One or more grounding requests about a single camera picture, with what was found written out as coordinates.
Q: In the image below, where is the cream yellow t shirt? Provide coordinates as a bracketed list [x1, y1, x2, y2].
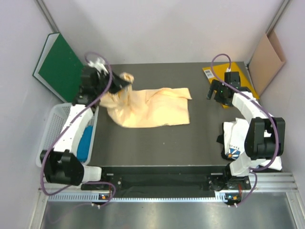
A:
[99, 84, 192, 128]

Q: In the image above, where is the white folded t shirt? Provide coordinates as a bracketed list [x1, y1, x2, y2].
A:
[223, 118, 285, 177]

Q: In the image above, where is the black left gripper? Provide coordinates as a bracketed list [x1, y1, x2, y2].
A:
[94, 68, 131, 96]

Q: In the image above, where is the perforated cable duct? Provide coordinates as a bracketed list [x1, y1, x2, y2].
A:
[49, 192, 241, 203]

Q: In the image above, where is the white plastic basket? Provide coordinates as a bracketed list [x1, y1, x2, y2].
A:
[35, 103, 99, 168]

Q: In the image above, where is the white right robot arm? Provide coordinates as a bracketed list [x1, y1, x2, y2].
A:
[207, 69, 285, 189]

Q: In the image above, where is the beige cardboard folder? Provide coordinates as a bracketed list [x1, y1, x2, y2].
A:
[248, 31, 286, 96]

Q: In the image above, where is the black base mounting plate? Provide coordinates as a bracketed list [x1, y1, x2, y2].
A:
[80, 167, 252, 191]

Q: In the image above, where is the aluminium frame rail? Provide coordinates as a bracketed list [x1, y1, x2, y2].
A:
[44, 173, 298, 192]

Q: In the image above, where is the blue t shirt in basket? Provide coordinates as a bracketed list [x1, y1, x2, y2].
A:
[77, 125, 93, 162]

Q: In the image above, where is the yellow plastic folder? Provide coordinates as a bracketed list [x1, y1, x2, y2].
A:
[203, 62, 259, 108]

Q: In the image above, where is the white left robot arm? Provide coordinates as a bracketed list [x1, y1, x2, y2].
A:
[40, 62, 132, 189]

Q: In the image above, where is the green binder folder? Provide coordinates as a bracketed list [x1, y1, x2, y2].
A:
[32, 33, 83, 103]

